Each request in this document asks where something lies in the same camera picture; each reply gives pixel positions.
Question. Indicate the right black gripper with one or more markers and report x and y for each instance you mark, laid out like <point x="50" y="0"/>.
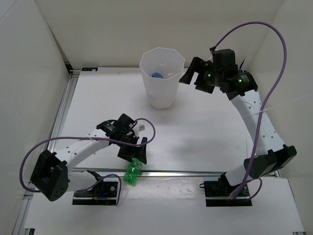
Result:
<point x="198" y="65"/>

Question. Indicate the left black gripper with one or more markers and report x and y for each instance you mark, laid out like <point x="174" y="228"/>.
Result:
<point x="134" y="152"/>

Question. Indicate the green plastic soda bottle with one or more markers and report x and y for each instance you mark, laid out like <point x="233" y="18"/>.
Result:
<point x="132" y="172"/>

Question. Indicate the clear bottle with blue label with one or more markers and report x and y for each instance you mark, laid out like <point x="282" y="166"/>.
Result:
<point x="157" y="75"/>

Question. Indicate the clear unlabelled plastic bottle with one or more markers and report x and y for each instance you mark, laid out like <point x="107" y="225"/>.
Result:
<point x="168" y="69"/>

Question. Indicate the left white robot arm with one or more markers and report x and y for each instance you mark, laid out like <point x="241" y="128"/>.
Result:
<point x="51" y="174"/>

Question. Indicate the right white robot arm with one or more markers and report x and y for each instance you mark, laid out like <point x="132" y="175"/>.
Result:
<point x="269" y="151"/>

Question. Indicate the white octagonal plastic bin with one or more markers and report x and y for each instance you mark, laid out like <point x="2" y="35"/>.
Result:
<point x="161" y="93"/>

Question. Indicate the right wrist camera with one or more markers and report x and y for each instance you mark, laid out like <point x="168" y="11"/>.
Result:
<point x="224" y="60"/>

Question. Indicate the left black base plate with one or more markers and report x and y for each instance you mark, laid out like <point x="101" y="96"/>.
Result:
<point x="104" y="192"/>

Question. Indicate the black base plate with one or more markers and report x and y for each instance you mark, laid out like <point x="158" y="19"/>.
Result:
<point x="217" y="194"/>
<point x="104" y="192"/>

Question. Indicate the aluminium front rail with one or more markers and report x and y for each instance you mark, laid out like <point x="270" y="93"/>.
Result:
<point x="160" y="173"/>

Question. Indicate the aluminium rail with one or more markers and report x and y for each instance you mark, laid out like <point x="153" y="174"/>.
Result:
<point x="57" y="128"/>
<point x="160" y="173"/>

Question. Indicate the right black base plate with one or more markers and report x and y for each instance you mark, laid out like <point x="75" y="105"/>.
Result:
<point x="217" y="194"/>

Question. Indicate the aluminium left rail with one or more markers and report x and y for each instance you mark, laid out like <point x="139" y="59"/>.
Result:
<point x="57" y="128"/>

